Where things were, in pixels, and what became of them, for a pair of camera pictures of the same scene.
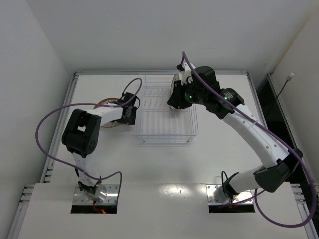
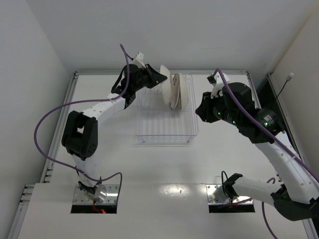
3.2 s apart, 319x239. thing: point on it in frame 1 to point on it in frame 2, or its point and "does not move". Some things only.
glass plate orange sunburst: x=176 y=77 does not move
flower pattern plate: x=107 y=100 to x=167 y=86
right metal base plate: x=216 y=195 does not move
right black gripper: x=176 y=97 to x=206 y=105
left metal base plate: x=79 y=198 does not move
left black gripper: x=132 y=114 to x=149 y=75
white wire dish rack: x=156 y=121 does not move
